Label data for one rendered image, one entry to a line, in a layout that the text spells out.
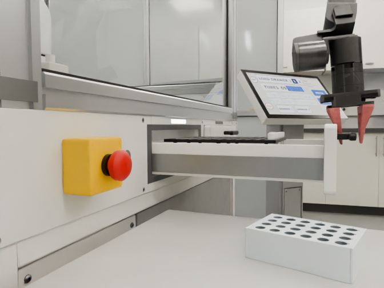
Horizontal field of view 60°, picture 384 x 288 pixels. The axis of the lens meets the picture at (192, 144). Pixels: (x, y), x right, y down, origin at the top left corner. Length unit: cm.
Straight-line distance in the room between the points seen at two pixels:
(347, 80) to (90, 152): 49
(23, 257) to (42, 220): 4
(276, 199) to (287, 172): 115
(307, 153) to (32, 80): 41
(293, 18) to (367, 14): 76
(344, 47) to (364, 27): 354
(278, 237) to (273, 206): 133
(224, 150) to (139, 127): 16
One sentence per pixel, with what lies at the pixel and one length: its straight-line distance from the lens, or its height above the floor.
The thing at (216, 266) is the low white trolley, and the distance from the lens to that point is 42.
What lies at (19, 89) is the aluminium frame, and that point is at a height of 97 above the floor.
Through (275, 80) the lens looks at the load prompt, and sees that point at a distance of 171.
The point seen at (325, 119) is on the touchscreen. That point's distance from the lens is 171.
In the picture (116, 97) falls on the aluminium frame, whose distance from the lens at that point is 54.
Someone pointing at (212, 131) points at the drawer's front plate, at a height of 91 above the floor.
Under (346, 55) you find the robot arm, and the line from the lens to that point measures 70.
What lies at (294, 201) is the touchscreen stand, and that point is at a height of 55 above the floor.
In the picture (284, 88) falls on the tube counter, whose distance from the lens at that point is 170.
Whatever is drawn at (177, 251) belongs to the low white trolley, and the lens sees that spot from 46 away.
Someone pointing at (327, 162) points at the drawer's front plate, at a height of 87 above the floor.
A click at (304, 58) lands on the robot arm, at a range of 69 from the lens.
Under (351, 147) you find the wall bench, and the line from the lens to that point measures 377.
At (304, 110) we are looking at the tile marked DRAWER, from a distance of 165.
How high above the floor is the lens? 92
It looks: 3 degrees down
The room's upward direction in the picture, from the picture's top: straight up
